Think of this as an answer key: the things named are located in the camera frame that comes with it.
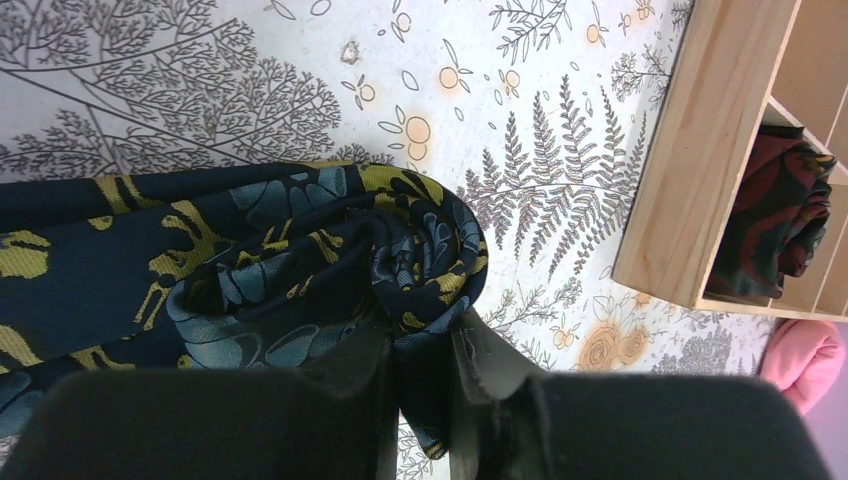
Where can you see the floral table mat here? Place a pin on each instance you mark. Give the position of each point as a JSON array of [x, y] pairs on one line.
[[537, 111]]

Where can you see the blue floral necktie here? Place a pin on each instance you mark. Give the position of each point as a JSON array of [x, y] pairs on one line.
[[253, 267]]

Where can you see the wooden compartment tray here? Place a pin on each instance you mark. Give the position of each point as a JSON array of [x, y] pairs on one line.
[[742, 64]]

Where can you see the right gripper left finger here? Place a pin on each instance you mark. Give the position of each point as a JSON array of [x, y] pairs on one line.
[[334, 418]]

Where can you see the dark rolled necktie in tray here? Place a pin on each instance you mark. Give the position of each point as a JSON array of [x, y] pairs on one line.
[[778, 218]]

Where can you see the pink folded cloth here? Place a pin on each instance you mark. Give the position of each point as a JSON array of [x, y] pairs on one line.
[[803, 360]]

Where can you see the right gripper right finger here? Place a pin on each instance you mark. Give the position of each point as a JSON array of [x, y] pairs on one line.
[[510, 419]]

